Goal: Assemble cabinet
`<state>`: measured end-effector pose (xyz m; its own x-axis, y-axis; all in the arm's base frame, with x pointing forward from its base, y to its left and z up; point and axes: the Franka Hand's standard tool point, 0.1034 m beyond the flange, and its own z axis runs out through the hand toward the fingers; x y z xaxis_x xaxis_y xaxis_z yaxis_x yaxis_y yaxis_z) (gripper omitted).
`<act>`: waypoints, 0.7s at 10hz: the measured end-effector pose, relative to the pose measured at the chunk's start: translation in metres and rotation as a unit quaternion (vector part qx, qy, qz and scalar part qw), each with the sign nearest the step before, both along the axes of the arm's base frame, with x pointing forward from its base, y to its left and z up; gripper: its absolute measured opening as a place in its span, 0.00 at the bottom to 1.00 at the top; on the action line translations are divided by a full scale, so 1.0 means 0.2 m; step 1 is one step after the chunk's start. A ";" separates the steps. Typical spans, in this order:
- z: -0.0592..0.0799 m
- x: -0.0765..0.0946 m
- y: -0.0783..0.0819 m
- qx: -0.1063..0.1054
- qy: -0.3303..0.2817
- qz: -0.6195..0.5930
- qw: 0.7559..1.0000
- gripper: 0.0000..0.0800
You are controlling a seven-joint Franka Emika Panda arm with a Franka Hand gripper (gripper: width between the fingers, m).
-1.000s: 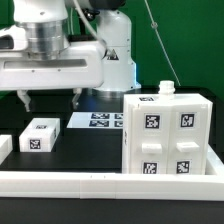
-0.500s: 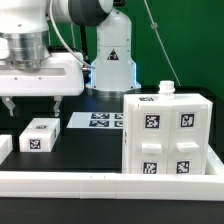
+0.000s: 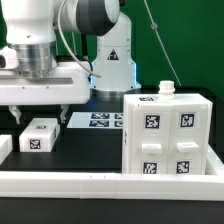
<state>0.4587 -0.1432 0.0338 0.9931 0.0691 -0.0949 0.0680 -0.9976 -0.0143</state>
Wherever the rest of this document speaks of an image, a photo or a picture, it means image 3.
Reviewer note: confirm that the white U-shaped obstacle fence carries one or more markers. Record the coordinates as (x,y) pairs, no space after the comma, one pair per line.
(208,187)

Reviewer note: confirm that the white cabinet door panel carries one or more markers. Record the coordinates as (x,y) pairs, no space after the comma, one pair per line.
(190,125)

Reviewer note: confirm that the white block at left edge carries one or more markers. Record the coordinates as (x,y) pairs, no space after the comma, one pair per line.
(5,147)

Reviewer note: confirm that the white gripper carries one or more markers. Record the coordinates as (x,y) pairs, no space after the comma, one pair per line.
(65,84)

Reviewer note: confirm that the white cabinet body box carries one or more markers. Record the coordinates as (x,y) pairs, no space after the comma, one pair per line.
(167,95)

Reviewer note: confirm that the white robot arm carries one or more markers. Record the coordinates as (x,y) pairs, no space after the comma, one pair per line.
(30,73)

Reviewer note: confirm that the white cabinet top block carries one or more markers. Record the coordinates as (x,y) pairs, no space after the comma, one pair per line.
(40,135)

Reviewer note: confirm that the white base tag plate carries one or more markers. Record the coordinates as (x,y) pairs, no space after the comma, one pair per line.
(98,120)

